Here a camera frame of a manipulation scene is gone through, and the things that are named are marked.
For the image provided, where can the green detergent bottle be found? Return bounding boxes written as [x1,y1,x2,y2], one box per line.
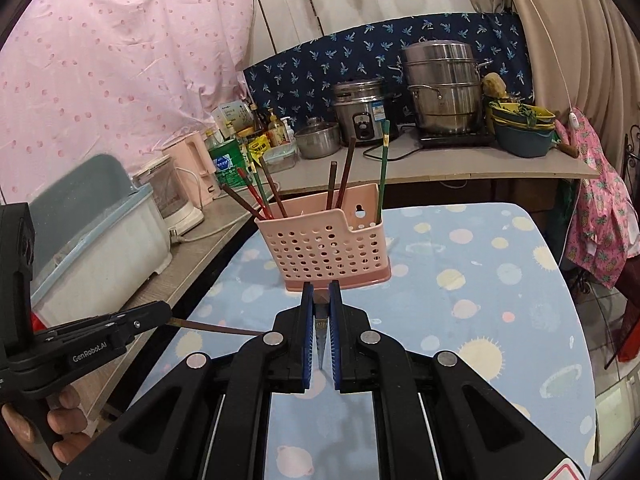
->
[207,141,249,190]

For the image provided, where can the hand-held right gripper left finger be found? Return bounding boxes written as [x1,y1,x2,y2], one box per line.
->
[60,282,314,480]

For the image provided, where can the white blender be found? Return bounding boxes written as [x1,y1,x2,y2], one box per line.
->
[131,155,206,237]

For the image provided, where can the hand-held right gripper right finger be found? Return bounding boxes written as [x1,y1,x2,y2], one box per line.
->
[329,281,568,480]

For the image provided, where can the silver rice cooker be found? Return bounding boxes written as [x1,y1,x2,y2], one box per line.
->
[332,78,402,147]

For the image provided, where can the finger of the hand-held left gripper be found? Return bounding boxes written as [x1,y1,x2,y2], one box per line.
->
[32,301,174,351]

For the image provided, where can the pink perforated plastic basket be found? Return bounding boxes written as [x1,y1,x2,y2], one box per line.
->
[254,183,394,295]

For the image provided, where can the white storage box blue lid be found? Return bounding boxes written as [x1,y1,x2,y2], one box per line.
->
[27,154,174,329]

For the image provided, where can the green chopstick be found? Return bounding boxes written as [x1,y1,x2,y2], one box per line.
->
[374,120,391,227]

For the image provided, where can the white carton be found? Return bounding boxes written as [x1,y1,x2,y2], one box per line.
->
[216,101,254,140]

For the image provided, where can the clear food container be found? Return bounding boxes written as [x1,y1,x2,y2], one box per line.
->
[262,142,301,172]

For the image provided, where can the small lidded steel pot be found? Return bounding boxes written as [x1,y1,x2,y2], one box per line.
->
[293,117,342,160]

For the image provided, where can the beige curtain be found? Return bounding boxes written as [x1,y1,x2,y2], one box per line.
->
[495,0,640,173]

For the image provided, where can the black induction cooker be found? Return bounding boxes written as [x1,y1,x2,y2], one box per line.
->
[417,130,497,150]

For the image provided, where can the stainless steel steamer pot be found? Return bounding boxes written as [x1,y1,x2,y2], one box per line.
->
[387,41,494,136]

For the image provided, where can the pink pineapple print apron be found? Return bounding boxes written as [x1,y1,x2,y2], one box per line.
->
[562,107,640,289]

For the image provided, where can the white cord with switch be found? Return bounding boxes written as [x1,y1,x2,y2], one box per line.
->
[519,0,584,134]

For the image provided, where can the person's left hand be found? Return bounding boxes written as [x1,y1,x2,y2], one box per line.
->
[0,389,92,467]

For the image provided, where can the pink dotted curtain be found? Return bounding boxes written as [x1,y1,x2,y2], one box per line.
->
[0,0,259,211]

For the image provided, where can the wooden handled knife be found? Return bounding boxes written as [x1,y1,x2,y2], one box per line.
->
[554,124,582,159]

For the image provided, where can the dark brown chopstick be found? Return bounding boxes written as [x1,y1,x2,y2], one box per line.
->
[169,317,268,337]

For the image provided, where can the pink electric kettle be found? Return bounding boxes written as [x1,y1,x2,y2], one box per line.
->
[161,131,222,211]

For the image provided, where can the yellow loofah sponge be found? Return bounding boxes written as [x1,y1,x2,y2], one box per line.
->
[481,72,509,99]

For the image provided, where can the stacked plastic basins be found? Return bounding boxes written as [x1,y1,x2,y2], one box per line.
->
[487,100,562,159]

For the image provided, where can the navy floral cloth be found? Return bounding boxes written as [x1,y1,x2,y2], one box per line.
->
[243,10,532,137]

